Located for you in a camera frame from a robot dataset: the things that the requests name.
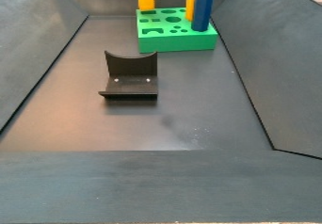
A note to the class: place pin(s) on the green foam shape board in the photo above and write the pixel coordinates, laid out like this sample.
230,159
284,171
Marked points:
165,32

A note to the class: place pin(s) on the black curved arch block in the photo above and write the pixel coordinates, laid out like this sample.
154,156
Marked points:
133,76

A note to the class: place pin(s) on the blue hexagonal prism block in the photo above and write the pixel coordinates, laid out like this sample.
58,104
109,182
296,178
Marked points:
201,17

